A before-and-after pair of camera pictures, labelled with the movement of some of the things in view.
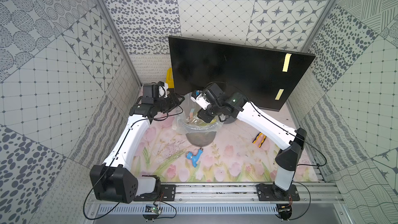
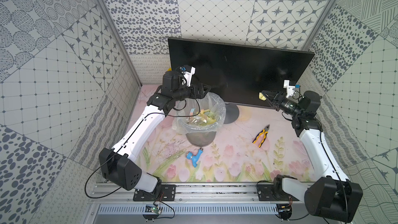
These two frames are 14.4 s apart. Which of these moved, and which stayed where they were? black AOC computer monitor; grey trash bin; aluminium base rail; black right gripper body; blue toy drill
Moved: black right gripper body
Stayed: grey trash bin; blue toy drill; black AOC computer monitor; aluminium base rail
